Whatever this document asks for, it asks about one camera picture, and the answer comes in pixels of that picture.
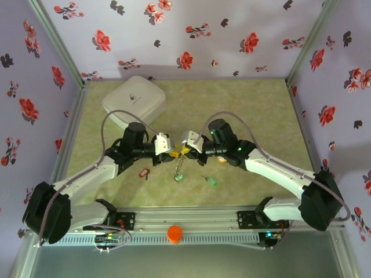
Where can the green tag key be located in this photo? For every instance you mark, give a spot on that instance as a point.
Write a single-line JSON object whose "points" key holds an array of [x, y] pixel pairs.
{"points": [[213, 182], [178, 177]]}

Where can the red tag key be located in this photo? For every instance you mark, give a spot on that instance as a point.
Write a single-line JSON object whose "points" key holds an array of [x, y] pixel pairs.
{"points": [[143, 173]]}

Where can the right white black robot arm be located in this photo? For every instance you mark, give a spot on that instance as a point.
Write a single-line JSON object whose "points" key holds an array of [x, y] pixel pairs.
{"points": [[275, 171]]}

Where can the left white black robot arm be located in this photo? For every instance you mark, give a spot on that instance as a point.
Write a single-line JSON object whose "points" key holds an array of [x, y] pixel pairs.
{"points": [[87, 179]]}

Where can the orange pill bottle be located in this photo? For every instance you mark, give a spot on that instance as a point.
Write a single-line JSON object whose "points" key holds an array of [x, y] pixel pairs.
{"points": [[222, 160]]}

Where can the white square plastic container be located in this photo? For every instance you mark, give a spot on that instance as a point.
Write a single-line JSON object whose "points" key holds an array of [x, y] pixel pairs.
{"points": [[133, 98]]}

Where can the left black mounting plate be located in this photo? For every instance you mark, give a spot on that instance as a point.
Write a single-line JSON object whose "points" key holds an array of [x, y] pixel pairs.
{"points": [[127, 221]]}

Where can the black mounting plate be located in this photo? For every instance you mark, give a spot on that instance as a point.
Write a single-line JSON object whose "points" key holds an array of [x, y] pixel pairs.
{"points": [[246, 220], [127, 221]]}

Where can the orange round button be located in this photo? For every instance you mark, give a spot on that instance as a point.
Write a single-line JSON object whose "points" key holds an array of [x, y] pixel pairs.
{"points": [[174, 233]]}

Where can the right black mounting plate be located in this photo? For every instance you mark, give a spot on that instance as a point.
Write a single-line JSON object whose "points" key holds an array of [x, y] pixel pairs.
{"points": [[246, 220]]}

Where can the left controller circuit board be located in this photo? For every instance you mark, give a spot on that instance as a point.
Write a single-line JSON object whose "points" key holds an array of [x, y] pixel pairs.
{"points": [[108, 238]]}

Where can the controller circuit board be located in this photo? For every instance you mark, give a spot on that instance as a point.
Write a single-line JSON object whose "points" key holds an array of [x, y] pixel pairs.
{"points": [[108, 238], [268, 239]]}

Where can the right controller circuit board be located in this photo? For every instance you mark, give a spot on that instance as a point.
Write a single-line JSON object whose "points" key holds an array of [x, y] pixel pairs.
{"points": [[268, 239]]}

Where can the grey metal sheet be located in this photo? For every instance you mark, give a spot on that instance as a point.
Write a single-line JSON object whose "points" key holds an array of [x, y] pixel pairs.
{"points": [[185, 263]]}

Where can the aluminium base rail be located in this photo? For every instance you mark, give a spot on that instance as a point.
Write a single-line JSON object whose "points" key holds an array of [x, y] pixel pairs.
{"points": [[185, 218]]}

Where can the aluminium table side rail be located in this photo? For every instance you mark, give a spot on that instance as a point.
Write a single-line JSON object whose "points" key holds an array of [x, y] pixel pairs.
{"points": [[68, 139], [307, 139]]}

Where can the aluminium frame post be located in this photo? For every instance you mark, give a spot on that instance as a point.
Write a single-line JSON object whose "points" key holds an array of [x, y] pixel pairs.
{"points": [[23, 260], [58, 43], [346, 257], [311, 43]]}

